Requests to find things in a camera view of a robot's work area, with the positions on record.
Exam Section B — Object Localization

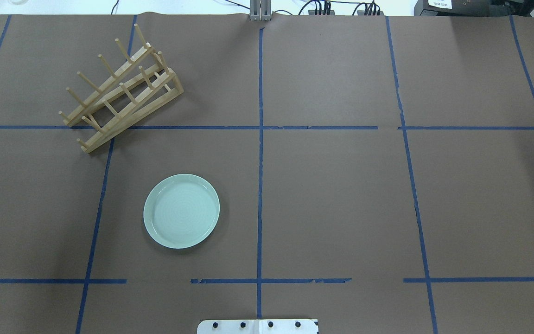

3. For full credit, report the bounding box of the aluminium frame post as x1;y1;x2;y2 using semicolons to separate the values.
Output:
249;0;273;21

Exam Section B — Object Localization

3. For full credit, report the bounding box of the wooden dish rack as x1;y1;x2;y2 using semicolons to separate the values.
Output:
58;23;184;154

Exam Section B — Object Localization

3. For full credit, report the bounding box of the pale green plate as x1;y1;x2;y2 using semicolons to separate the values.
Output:
143;174;221;249

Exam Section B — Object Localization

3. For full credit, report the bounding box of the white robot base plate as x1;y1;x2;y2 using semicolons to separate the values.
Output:
197;319;319;334

